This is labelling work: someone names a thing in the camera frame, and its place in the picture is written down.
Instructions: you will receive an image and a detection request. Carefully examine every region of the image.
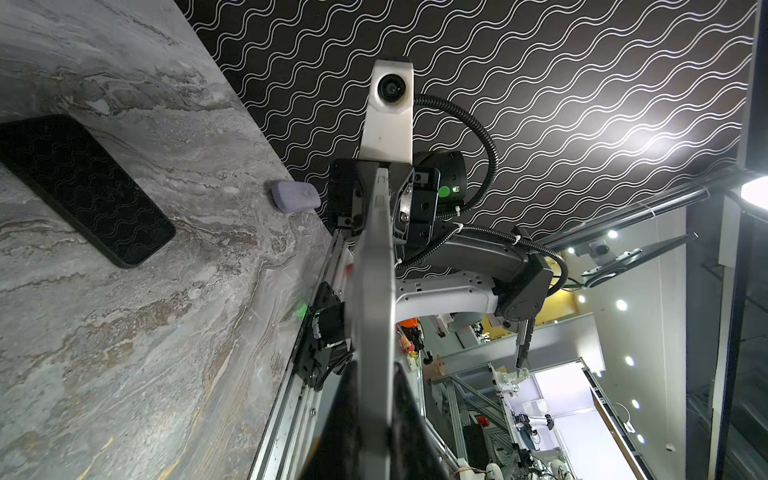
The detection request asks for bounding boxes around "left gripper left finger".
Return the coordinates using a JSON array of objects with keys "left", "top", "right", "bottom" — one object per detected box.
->
[{"left": 299, "top": 361, "right": 361, "bottom": 480}]

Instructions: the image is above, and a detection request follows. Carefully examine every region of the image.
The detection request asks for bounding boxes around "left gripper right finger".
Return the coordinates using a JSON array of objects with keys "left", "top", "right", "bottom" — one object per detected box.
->
[{"left": 390, "top": 363, "right": 448, "bottom": 480}]

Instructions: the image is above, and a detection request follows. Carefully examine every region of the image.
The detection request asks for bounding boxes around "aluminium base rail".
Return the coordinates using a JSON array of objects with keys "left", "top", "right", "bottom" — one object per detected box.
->
[{"left": 249, "top": 231, "right": 352, "bottom": 479}]

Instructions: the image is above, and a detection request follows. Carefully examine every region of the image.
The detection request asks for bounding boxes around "black phone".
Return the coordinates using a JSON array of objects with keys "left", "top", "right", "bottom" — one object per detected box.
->
[{"left": 344, "top": 166, "right": 398, "bottom": 480}]

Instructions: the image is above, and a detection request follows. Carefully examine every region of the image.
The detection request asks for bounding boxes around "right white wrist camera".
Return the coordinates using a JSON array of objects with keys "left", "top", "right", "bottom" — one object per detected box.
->
[{"left": 358, "top": 58, "right": 415, "bottom": 165}]

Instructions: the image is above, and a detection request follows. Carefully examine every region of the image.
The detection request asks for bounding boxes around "lavender cloth pad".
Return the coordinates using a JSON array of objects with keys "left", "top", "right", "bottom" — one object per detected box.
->
[{"left": 269, "top": 180, "right": 321, "bottom": 214}]

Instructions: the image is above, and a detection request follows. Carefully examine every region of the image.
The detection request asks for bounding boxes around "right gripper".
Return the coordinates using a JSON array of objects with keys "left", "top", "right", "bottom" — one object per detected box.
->
[{"left": 326, "top": 158, "right": 441, "bottom": 246}]

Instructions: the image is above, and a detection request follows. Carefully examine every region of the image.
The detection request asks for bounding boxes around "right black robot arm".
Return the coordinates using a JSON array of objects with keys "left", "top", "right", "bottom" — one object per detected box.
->
[{"left": 329, "top": 94, "right": 568, "bottom": 367}]

